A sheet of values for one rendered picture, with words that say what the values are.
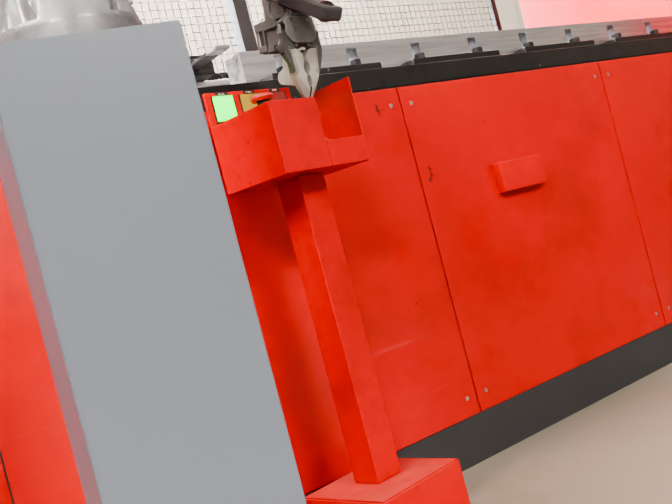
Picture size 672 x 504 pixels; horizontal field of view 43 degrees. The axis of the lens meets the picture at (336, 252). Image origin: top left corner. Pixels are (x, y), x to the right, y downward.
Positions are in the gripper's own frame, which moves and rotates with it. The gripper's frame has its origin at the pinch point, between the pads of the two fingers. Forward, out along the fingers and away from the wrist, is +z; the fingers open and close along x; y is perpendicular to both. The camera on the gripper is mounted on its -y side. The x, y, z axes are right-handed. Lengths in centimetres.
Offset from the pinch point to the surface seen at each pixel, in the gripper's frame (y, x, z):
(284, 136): -6.3, 13.7, 7.7
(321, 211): -2.4, 5.3, 20.8
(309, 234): -1.7, 8.4, 24.2
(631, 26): 11, -150, -13
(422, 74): 11.4, -46.6, -3.6
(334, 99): -1.4, -4.3, 1.9
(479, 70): 9, -65, -3
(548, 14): 59, -188, -31
